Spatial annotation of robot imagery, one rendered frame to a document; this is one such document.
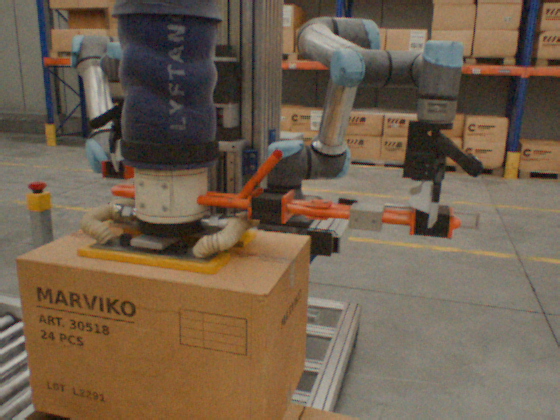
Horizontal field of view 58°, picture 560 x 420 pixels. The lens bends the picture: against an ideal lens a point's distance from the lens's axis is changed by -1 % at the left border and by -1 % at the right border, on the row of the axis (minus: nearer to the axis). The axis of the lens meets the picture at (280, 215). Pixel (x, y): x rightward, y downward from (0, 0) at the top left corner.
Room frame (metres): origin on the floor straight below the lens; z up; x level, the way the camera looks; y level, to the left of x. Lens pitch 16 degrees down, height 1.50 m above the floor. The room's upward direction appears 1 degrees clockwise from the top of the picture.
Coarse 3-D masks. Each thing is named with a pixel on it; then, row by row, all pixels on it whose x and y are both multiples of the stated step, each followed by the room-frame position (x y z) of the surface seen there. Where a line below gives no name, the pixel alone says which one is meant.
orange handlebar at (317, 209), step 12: (132, 168) 1.50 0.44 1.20; (120, 192) 1.19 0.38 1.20; (132, 192) 1.18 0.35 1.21; (204, 204) 1.14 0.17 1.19; (216, 204) 1.13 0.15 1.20; (228, 204) 1.12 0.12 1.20; (240, 204) 1.11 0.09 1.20; (288, 204) 1.09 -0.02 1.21; (300, 204) 1.12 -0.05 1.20; (312, 204) 1.08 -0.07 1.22; (324, 204) 1.08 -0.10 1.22; (336, 204) 1.10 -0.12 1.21; (312, 216) 1.07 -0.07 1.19; (324, 216) 1.06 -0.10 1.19; (336, 216) 1.05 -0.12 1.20; (348, 216) 1.05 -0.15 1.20; (384, 216) 1.03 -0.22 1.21; (396, 216) 1.02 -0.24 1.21; (408, 216) 1.02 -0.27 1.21; (456, 228) 1.00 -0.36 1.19
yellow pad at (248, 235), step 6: (126, 228) 1.27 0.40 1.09; (138, 234) 1.26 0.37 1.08; (246, 234) 1.24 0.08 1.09; (252, 234) 1.25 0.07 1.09; (186, 240) 1.23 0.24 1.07; (192, 240) 1.22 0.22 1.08; (198, 240) 1.22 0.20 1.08; (240, 240) 1.19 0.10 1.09; (246, 240) 1.20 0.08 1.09; (234, 246) 1.19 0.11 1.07; (240, 246) 1.19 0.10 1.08
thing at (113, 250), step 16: (112, 240) 1.14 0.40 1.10; (128, 240) 1.10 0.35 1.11; (96, 256) 1.08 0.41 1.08; (112, 256) 1.07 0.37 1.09; (128, 256) 1.06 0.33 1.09; (144, 256) 1.06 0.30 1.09; (160, 256) 1.05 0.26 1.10; (176, 256) 1.05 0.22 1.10; (192, 256) 1.05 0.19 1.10; (208, 256) 1.05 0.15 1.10; (224, 256) 1.07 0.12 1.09; (208, 272) 1.01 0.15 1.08
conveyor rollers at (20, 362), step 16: (0, 320) 1.75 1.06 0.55; (0, 336) 1.64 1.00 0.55; (16, 336) 1.68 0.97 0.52; (0, 352) 1.53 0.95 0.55; (16, 352) 1.57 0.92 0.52; (0, 368) 1.43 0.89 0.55; (16, 368) 1.46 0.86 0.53; (0, 384) 1.40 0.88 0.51; (16, 384) 1.36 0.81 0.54; (0, 400) 1.29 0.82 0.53; (16, 400) 1.27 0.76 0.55; (0, 416) 1.20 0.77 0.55
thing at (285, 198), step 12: (252, 192) 1.11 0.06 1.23; (264, 192) 1.17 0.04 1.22; (276, 192) 1.16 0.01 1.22; (288, 192) 1.12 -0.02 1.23; (252, 204) 1.08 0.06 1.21; (264, 204) 1.08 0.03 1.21; (276, 204) 1.07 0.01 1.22; (252, 216) 1.08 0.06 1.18; (264, 216) 1.08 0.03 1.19; (276, 216) 1.07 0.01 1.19; (288, 216) 1.11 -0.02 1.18
